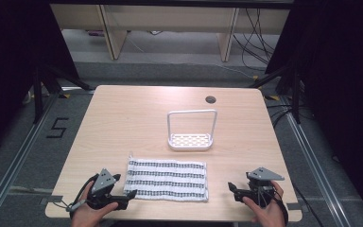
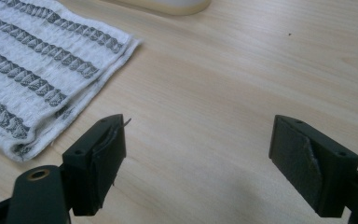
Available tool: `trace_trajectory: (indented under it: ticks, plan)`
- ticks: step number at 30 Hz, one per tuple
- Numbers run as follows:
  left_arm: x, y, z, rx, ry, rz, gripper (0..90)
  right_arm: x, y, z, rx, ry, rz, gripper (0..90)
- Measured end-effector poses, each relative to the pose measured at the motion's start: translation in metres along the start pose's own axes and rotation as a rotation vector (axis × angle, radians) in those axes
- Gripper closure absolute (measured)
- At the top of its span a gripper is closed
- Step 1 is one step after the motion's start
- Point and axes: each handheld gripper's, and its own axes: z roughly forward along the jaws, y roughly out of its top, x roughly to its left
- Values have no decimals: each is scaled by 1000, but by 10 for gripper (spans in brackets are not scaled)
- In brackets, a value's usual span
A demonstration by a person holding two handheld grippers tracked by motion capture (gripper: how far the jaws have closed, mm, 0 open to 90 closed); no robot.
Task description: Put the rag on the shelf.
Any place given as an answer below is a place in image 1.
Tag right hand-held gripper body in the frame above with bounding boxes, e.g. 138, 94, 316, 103
233, 166, 285, 208

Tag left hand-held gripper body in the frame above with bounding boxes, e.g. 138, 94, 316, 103
86, 168, 130, 211

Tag white striped towel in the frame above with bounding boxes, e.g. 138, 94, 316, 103
123, 152, 210, 203

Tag white wire rack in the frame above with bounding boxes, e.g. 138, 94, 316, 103
166, 109, 218, 151

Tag person's right hand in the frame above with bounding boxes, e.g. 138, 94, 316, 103
242, 180, 286, 227

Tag person's left hand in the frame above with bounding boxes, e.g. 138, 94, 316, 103
71, 181, 119, 227

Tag black metal stand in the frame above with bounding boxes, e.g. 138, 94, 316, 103
31, 64, 96, 125
249, 64, 304, 125

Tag black curtain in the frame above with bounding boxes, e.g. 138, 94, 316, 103
0, 0, 80, 160
264, 0, 363, 218

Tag beige wooden desk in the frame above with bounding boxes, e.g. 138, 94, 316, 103
50, 3, 291, 62

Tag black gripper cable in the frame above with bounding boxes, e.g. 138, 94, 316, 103
69, 173, 99, 220

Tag black wrist strap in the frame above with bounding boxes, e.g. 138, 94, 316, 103
272, 188, 289, 227

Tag grey cable plug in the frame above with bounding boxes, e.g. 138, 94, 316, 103
65, 199, 88, 213

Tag aluminium floor rail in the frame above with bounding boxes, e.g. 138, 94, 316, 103
0, 91, 61, 227
283, 94, 352, 227

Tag black floor cables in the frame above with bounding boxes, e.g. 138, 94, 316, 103
266, 102, 313, 128

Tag bundle of black cables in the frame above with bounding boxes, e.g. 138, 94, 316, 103
232, 8, 279, 69

